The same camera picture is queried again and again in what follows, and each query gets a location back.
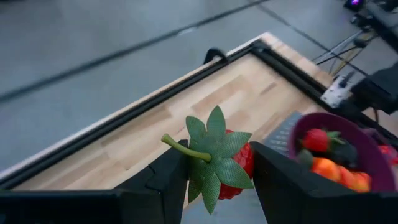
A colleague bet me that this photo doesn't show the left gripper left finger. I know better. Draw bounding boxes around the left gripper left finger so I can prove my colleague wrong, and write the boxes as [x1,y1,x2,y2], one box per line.
[114,139,190,224]

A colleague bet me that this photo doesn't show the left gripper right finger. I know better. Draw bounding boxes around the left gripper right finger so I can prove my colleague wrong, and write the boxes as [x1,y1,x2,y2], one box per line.
[250,141,371,224]

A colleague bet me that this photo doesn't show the small orange fruit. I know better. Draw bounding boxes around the small orange fruit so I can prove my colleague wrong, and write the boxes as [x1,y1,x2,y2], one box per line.
[309,157,343,183]

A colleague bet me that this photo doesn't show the red strawberry with green leaves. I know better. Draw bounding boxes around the red strawberry with green leaves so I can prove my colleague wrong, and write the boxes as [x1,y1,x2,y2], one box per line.
[160,105,255,215]
[300,128,346,153]

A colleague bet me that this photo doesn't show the dark purple plum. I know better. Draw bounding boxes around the dark purple plum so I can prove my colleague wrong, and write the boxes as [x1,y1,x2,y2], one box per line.
[329,141,358,167]

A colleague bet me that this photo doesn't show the purple colander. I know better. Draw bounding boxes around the purple colander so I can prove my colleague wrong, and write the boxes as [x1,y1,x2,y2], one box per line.
[287,112,397,193]

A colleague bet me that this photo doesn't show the grey perforated metal shelf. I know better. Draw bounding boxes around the grey perforated metal shelf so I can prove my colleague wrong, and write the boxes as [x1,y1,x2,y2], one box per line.
[262,111,304,158]

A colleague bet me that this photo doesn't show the black device with purple light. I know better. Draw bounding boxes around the black device with purple light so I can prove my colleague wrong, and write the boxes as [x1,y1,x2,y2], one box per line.
[343,0,367,12]

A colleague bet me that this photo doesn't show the black cable clip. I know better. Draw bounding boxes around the black cable clip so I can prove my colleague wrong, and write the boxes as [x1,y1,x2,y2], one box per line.
[203,47,229,65]

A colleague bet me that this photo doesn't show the black cable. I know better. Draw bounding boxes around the black cable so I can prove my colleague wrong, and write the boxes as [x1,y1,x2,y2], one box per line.
[312,29,369,63]

